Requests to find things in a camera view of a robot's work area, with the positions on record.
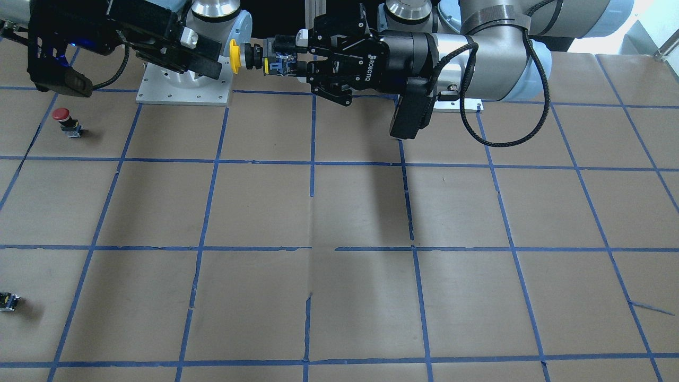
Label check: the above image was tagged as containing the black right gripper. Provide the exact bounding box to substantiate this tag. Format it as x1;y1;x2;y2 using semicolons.
29;1;222;91

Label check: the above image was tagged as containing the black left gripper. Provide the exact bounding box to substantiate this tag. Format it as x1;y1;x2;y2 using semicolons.
273;4;439;106

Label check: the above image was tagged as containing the yellow push button switch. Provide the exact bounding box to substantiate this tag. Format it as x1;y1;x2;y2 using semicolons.
229;38;298;76

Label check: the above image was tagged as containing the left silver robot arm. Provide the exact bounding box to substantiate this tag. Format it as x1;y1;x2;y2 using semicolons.
262;1;634;106

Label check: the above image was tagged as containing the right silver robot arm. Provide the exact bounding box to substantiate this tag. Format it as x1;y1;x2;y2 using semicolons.
2;1;252;97

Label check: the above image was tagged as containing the aluminium frame post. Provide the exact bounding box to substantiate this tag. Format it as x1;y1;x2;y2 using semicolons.
304;0;327;29

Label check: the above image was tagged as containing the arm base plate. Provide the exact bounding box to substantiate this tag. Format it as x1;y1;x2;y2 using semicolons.
136;56;233;107
433;98;484;114

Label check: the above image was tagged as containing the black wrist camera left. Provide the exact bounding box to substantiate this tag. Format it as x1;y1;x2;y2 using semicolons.
390;77;435;140

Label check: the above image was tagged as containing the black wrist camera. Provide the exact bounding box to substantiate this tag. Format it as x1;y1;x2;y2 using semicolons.
27;49;94;98
390;77;435;140

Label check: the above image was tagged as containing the red push button switch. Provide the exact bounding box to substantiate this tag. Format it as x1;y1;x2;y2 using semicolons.
51;107;82;138

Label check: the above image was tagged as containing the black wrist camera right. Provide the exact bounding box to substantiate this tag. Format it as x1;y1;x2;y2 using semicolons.
27;49;94;98

